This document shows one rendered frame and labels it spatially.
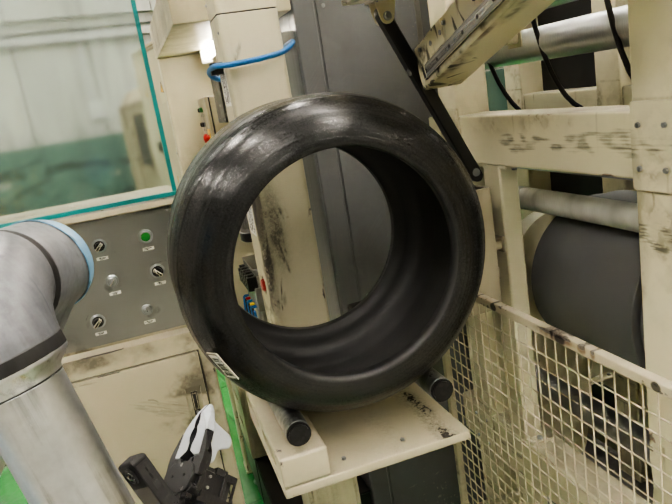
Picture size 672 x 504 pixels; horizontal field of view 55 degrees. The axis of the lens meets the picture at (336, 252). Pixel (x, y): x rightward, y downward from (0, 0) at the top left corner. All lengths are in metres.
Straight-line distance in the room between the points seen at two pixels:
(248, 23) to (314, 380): 0.74
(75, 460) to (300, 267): 0.88
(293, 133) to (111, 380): 1.03
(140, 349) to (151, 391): 0.12
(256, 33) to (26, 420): 0.97
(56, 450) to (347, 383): 0.60
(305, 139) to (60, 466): 0.61
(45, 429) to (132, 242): 1.17
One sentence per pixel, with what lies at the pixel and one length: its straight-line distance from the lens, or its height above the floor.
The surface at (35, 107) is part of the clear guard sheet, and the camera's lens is 1.79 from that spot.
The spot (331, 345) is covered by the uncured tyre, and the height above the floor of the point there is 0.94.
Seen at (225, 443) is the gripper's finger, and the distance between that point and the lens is 1.07.
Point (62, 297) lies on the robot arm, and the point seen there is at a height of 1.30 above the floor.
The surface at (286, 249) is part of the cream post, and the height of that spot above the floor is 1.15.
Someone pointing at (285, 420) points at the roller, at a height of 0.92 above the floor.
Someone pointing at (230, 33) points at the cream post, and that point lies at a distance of 1.43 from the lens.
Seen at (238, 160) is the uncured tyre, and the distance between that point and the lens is 1.05.
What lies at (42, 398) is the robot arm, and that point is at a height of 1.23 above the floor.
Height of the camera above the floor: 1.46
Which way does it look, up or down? 14 degrees down
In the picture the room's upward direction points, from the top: 9 degrees counter-clockwise
